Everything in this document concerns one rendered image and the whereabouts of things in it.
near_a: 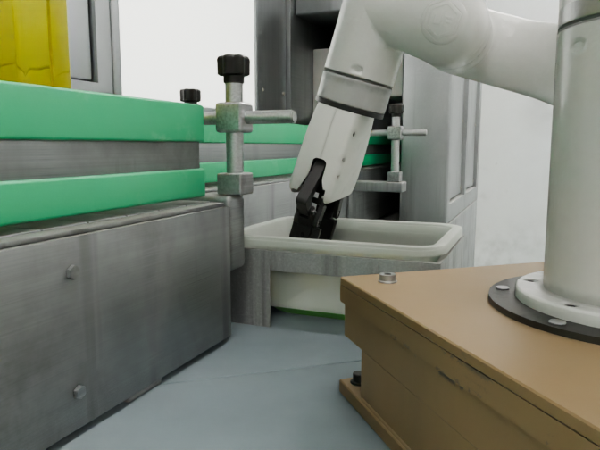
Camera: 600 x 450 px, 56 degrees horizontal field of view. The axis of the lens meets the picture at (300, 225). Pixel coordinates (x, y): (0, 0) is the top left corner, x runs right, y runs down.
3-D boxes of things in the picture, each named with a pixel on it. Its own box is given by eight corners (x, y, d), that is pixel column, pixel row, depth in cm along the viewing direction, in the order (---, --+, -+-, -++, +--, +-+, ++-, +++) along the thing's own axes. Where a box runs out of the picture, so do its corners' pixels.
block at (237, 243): (168, 257, 59) (165, 189, 58) (249, 264, 55) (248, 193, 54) (145, 264, 55) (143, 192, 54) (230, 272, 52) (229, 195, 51)
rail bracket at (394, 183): (345, 215, 119) (346, 106, 116) (426, 219, 112) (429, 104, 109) (337, 218, 114) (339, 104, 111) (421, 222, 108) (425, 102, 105)
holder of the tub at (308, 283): (251, 280, 76) (250, 222, 75) (461, 302, 66) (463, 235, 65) (177, 314, 61) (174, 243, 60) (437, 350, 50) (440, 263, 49)
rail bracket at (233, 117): (150, 189, 58) (145, 64, 56) (301, 195, 52) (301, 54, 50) (130, 191, 55) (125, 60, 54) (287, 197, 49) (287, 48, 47)
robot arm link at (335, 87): (340, 72, 65) (333, 96, 66) (313, 66, 57) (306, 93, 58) (401, 90, 63) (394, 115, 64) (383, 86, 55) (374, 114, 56)
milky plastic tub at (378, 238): (287, 279, 74) (287, 214, 73) (462, 297, 66) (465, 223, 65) (219, 316, 59) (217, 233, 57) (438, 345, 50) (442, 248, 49)
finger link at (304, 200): (330, 141, 60) (323, 184, 64) (298, 174, 55) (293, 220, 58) (340, 144, 60) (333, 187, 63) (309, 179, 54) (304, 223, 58)
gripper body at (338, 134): (335, 88, 66) (309, 179, 69) (304, 84, 56) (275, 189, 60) (395, 107, 64) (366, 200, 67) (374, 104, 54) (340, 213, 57)
